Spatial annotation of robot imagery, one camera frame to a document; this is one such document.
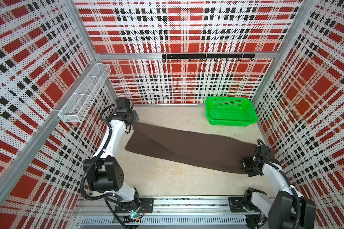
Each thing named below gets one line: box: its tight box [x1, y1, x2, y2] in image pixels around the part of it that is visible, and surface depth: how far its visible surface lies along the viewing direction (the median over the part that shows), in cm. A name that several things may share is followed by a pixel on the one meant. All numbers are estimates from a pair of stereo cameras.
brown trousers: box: [124, 122, 257, 174], surface depth 93 cm
